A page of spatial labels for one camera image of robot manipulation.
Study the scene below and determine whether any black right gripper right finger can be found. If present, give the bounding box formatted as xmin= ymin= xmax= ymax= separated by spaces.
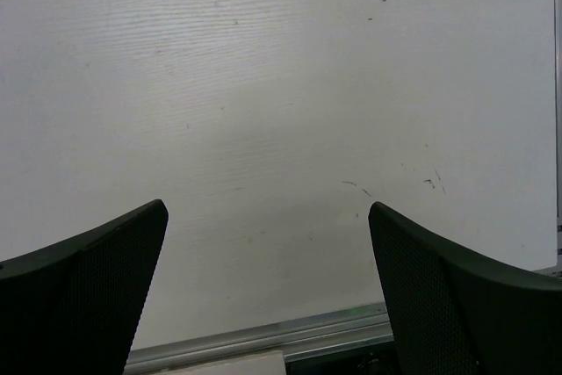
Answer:
xmin=369 ymin=202 xmax=561 ymax=374

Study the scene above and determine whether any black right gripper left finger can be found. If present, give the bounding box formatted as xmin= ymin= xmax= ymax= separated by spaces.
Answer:
xmin=1 ymin=199 xmax=169 ymax=374

